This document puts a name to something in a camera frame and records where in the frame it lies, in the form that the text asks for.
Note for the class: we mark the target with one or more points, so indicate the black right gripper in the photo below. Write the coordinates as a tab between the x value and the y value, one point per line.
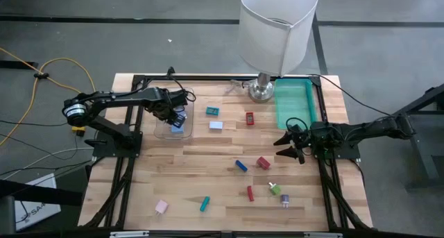
301	142

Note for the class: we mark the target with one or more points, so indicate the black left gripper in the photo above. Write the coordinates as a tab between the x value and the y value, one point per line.
171	104

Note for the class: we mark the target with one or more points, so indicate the light blue cube charger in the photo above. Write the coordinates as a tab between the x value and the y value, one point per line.
177	129

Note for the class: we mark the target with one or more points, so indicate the red wall charger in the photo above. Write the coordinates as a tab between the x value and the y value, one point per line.
263	162

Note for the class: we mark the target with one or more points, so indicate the green charger white plug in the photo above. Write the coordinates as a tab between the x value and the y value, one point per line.
274	189

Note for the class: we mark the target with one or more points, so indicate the blue small rectangular block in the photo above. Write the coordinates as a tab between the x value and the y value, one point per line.
241	165

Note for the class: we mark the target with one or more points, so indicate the purple wall charger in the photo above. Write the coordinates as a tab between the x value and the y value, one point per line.
284	199

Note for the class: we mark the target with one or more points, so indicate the teal digital clock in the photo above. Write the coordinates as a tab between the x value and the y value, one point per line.
212	110
204	203

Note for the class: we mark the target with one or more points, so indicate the pink wall charger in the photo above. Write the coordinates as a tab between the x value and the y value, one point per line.
161	206

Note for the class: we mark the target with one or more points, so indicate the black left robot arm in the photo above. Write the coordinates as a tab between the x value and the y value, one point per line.
121	96

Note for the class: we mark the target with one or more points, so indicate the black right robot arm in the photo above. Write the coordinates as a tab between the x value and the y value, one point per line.
364	130

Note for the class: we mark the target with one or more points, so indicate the clear plastic tray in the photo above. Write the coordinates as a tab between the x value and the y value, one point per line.
161	128

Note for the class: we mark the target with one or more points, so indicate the black clamp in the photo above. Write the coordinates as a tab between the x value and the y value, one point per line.
170	71

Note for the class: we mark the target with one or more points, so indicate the green plastic tray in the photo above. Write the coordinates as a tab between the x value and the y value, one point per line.
295	102

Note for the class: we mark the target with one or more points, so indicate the red digital clock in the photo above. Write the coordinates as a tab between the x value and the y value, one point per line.
249	118

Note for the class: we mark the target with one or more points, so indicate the pale blue flat box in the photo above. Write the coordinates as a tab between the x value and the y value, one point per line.
215	125

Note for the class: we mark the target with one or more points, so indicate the red small rectangular block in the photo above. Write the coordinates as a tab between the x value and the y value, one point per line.
250	193

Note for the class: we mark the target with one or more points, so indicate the clear plastic bag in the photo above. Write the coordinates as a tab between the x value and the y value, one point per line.
233	89

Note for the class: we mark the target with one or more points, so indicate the white shade table lamp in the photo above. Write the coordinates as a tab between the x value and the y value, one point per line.
274	30

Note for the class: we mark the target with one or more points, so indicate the black metal stand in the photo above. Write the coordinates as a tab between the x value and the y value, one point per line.
421	144

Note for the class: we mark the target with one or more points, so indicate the black beam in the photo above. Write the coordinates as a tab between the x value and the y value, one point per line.
41	195

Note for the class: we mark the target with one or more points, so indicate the black floor bar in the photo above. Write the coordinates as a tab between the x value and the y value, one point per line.
17	64

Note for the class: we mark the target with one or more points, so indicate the white printed sign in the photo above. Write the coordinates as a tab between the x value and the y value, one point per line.
38	210

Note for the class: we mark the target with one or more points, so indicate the black aluminium table frame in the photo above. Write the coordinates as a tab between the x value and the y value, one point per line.
208	78

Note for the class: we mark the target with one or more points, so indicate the silver metal bracket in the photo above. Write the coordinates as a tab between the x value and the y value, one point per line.
129	235
322	235

